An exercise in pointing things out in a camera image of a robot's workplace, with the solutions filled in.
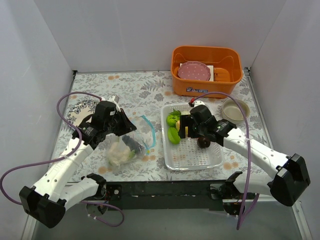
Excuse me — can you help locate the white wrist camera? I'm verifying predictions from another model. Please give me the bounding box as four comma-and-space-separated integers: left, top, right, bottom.
101, 95, 121, 112
188, 99, 206, 108

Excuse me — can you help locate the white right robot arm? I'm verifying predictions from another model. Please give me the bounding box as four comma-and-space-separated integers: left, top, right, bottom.
178, 104, 311, 207

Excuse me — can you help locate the floral tablecloth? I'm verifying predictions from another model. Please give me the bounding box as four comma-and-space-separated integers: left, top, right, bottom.
62, 71, 266, 182

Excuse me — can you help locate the white radish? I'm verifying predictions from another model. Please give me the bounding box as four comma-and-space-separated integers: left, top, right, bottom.
181, 110, 191, 116

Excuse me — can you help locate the white cauliflower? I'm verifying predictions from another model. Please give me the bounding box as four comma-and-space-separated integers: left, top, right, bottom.
106, 142, 136, 167

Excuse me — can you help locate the clear zip top bag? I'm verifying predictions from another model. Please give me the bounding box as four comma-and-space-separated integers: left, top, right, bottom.
106, 115, 156, 168

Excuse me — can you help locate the green starfruit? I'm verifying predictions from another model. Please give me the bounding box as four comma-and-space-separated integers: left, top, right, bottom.
167, 127, 181, 145

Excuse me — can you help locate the black base bar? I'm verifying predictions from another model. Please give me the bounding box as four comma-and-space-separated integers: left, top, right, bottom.
77, 179, 253, 212

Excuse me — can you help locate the dark grape bunch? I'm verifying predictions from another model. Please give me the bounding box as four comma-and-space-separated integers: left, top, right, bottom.
122, 135, 144, 154

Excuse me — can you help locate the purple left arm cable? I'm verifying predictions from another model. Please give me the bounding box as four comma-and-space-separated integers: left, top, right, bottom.
0, 91, 125, 228

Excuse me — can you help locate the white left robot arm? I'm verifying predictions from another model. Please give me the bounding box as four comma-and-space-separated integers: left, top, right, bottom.
19, 96, 137, 229

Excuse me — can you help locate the blue floral plate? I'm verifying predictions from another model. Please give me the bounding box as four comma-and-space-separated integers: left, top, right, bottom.
65, 99, 99, 127

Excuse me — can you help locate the green bell pepper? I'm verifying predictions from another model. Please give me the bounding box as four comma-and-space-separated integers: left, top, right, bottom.
166, 114, 180, 128

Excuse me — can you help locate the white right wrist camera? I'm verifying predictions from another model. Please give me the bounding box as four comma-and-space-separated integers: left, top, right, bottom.
188, 99, 206, 108

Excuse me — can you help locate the white plastic basket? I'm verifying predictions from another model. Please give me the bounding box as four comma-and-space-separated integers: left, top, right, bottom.
160, 103, 225, 171

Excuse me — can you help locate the beige ceramic bowl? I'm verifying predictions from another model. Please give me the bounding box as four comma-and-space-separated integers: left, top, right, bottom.
221, 99, 250, 125

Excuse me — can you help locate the yellow pear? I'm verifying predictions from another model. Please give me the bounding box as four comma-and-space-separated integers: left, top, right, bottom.
175, 120, 180, 131

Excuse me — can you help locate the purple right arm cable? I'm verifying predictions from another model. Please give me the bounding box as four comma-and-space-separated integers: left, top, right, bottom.
193, 91, 260, 231

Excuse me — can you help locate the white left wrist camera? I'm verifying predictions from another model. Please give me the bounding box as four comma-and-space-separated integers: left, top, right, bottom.
101, 95, 121, 112

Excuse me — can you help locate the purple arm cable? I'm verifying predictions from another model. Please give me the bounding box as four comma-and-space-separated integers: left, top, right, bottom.
0, 91, 125, 228
193, 91, 260, 231

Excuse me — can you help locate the orange soap dish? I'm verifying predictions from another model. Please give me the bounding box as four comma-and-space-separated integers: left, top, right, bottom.
213, 67, 231, 82

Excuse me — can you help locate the orange plastic tub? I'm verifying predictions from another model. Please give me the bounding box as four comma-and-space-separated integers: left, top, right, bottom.
170, 45, 243, 99

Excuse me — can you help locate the pink dotted plate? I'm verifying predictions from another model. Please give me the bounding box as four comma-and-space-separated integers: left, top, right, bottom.
177, 61, 212, 81

